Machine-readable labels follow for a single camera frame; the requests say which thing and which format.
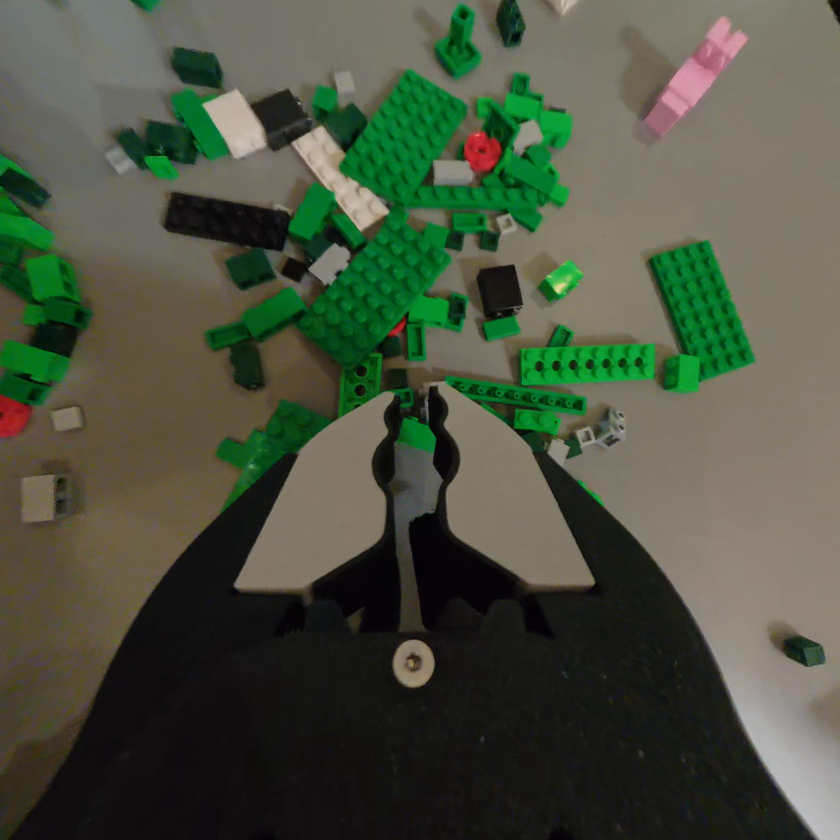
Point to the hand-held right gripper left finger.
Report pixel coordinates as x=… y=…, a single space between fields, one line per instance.
x=315 y=512

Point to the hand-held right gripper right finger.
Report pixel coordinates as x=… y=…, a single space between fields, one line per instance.
x=518 y=512

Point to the small green slope brick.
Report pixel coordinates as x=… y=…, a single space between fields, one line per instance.
x=417 y=434

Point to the grey desk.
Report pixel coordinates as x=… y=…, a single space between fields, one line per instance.
x=656 y=492

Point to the large green studded plate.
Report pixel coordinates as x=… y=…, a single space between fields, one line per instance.
x=292 y=426
x=403 y=134
x=374 y=289
x=702 y=308

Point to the long green studded beam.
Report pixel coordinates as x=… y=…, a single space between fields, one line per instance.
x=515 y=396

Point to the green plate with holes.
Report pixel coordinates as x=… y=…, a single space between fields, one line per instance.
x=587 y=364

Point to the black cube brick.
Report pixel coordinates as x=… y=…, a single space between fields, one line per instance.
x=500 y=289

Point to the grey flat tile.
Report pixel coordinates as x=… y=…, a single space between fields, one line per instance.
x=67 y=418

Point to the clear white slope brick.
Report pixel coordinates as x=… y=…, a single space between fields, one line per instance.
x=43 y=499

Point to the pile of green bricks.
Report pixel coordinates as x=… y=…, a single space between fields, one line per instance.
x=312 y=210

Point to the long black plate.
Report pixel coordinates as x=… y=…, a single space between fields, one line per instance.
x=226 y=220

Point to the long white plate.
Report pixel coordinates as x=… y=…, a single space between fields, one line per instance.
x=338 y=177

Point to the curved row of green bricks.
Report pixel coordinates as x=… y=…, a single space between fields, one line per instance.
x=46 y=275

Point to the white wedge plate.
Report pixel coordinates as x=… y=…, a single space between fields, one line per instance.
x=234 y=123

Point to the long dark green brick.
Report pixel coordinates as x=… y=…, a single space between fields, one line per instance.
x=197 y=67

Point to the pink brick pig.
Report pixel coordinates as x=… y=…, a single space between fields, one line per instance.
x=692 y=82

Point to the green bracket brick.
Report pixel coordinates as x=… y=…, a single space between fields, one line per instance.
x=457 y=49

